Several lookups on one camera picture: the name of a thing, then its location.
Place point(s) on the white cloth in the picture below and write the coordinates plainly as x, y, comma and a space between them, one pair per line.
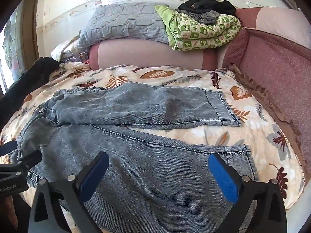
60, 51

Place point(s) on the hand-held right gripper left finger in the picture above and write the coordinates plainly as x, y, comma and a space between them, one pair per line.
95, 174

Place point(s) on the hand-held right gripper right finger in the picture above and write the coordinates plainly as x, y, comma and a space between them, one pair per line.
224, 177

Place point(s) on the pink bolster cushion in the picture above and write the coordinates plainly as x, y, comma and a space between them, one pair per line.
145, 53

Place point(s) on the grey-blue denim pants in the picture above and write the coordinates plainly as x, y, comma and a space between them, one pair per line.
145, 174

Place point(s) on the leaf print blanket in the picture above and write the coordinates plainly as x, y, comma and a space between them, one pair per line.
184, 136

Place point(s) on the green patterned quilt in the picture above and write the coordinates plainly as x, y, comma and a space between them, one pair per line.
206, 32

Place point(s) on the grey quilted blanket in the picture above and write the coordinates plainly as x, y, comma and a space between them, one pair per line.
121, 21

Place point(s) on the black garment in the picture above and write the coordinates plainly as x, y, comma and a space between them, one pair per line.
206, 3

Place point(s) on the grey garment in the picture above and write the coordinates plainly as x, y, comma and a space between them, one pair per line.
206, 17

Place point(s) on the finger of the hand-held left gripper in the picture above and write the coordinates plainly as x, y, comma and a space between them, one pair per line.
8, 146
23, 161

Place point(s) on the dark cloth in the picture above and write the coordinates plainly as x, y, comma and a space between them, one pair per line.
26, 77

